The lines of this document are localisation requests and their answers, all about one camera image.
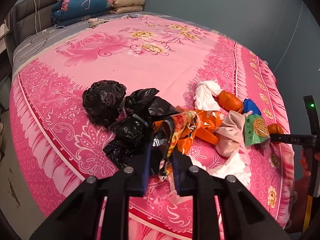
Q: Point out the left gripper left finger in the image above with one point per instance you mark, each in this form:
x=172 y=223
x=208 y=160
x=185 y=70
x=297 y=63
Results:
x=98 y=208

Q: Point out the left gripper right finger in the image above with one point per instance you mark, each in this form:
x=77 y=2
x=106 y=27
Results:
x=222 y=205

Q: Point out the large orange peel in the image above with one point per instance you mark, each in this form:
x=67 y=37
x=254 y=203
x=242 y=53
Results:
x=275 y=129

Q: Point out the white tissue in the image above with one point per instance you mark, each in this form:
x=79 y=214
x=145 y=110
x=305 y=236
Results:
x=233 y=166
x=205 y=94

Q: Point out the green cookie package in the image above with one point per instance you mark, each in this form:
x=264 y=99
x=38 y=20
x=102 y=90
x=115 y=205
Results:
x=255 y=130

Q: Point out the blue glove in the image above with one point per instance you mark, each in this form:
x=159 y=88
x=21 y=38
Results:
x=250 y=106

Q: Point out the orange snack wrapper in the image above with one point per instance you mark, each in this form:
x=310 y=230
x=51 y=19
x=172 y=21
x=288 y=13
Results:
x=178 y=131

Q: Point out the round black plastic bag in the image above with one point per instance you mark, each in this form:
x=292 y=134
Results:
x=102 y=101

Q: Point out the person's right hand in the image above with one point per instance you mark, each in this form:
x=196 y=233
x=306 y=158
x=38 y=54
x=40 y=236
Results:
x=304 y=163

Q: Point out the beige crumpled cloth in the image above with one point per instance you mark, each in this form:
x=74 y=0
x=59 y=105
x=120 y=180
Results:
x=230 y=134

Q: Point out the pale blue waste bin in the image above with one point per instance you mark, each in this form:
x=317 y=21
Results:
x=5 y=87

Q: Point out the grey upholstered headboard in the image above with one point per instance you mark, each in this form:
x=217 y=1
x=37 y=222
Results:
x=28 y=18

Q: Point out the blue floral folded quilt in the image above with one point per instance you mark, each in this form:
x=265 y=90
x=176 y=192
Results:
x=67 y=12

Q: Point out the beige folded quilt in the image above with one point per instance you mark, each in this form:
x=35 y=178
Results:
x=124 y=6

